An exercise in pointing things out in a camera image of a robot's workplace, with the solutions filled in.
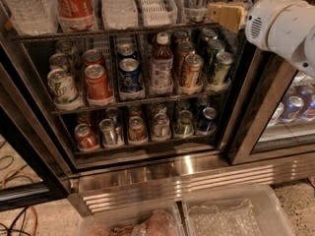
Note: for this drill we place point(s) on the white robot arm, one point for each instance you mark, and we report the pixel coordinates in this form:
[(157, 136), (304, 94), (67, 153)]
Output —
[(284, 27)]

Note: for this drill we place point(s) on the red cola bottle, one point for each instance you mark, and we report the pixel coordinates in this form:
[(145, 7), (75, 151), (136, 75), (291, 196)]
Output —
[(76, 15)]

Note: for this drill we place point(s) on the clear plastic bin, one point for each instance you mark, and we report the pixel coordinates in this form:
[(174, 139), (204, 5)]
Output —
[(252, 210), (157, 218)]

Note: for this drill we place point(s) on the red can bottom shelf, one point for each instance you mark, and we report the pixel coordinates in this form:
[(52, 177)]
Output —
[(86, 137)]

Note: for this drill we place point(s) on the grey can bottom shelf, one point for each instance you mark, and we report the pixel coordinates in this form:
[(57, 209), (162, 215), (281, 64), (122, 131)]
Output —
[(161, 129)]

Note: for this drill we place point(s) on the white green soda can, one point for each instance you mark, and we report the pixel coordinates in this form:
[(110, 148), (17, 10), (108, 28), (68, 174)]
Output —
[(63, 87)]

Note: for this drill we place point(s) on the blue label tea bottle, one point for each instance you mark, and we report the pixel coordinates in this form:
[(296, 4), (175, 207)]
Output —
[(196, 10)]

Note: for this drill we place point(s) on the front copper soda can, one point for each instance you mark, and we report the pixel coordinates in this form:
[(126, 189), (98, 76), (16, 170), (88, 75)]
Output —
[(190, 78)]

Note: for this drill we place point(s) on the front red soda can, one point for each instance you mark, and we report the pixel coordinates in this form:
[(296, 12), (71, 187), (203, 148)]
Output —
[(99, 92)]

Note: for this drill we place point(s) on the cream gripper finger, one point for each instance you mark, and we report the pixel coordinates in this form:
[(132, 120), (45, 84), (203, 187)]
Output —
[(231, 15)]

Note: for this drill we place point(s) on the right clear plastic bin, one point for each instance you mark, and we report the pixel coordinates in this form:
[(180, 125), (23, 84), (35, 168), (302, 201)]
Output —
[(252, 210)]

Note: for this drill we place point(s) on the orange can bottom shelf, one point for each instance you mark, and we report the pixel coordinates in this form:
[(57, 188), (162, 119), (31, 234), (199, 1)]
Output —
[(137, 129)]

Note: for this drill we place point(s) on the rear red soda can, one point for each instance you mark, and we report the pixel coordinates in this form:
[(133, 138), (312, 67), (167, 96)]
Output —
[(93, 57)]

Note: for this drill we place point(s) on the front blue soda can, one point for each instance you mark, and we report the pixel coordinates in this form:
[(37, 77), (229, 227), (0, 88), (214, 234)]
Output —
[(131, 84)]

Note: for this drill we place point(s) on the clear water bottle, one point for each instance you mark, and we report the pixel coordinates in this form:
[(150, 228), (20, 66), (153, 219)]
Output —
[(33, 17)]

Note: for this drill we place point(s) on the blue soda can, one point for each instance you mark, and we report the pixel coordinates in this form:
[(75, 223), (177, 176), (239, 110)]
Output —
[(126, 51), (131, 84)]

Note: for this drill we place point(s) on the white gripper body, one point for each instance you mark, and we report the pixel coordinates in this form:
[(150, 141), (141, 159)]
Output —
[(267, 25)]

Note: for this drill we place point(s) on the steel fridge door frame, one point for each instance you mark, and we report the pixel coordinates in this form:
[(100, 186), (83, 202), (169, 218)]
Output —
[(269, 76)]

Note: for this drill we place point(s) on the brown tea bottle white cap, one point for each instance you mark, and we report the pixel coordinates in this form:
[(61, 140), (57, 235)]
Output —
[(161, 64)]

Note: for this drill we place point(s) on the blue can bottom shelf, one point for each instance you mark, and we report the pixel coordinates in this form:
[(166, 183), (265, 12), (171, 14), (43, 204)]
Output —
[(207, 120)]

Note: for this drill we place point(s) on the rear blue soda can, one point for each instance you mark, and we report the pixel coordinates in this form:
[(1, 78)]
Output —
[(126, 51)]

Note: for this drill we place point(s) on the blue pepsi can behind glass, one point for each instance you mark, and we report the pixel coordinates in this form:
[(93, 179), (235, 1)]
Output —
[(291, 106)]

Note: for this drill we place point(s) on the left clear plastic bin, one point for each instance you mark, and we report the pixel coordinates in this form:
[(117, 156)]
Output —
[(157, 218)]

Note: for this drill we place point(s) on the silver can bottom shelf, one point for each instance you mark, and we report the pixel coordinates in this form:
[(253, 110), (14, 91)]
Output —
[(111, 137)]

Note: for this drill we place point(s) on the green can bottom shelf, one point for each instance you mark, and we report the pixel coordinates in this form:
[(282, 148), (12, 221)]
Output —
[(184, 124)]

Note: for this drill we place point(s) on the white plastic shelf tray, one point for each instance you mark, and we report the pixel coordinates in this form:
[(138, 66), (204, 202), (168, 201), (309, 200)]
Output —
[(158, 12)]

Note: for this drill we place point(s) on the front green soda can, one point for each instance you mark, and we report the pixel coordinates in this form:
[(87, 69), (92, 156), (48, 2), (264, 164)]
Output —
[(222, 65)]

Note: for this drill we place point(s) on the red soda can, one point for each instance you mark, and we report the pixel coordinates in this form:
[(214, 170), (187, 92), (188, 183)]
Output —
[(99, 92), (93, 57)]

